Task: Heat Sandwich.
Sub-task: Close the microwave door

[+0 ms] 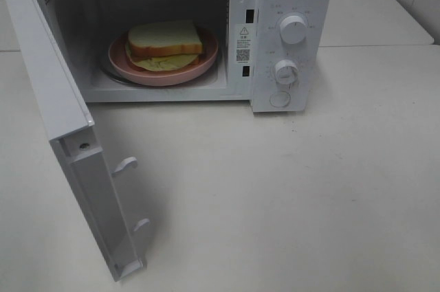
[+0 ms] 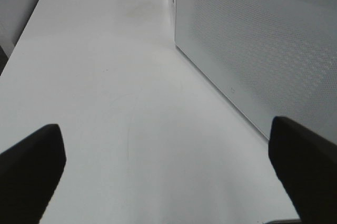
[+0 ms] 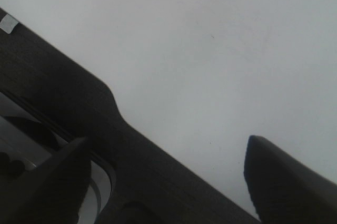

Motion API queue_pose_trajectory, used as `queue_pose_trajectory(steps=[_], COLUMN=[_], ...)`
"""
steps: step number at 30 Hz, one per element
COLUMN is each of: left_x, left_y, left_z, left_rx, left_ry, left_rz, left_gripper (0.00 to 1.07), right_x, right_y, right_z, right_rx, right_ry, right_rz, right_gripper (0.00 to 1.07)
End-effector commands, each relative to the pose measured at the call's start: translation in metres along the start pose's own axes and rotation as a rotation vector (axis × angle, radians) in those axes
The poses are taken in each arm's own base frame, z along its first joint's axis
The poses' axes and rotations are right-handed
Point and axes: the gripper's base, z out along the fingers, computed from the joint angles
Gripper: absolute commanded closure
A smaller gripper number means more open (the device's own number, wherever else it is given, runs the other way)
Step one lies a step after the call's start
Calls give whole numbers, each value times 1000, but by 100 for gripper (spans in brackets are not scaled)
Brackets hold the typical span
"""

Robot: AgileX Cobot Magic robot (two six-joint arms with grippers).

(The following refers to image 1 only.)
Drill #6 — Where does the pink round plate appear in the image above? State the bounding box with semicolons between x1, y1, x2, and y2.
107;27;219;87

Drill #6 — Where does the lower white timer knob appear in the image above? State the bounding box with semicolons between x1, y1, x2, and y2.
274;60;299;85

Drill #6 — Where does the glass microwave turntable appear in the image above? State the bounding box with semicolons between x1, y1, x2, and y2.
99;50;223;88

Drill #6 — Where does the sandwich with lettuce and cheese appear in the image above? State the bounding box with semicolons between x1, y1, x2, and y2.
125;20;204;72

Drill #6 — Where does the upper white power knob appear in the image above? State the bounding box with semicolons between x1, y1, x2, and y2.
278;12;308;45

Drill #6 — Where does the white microwave oven body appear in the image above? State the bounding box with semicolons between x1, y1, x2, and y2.
52;0;329;112

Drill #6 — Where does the round white door-release button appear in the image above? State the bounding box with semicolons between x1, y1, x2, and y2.
269;91;291;108

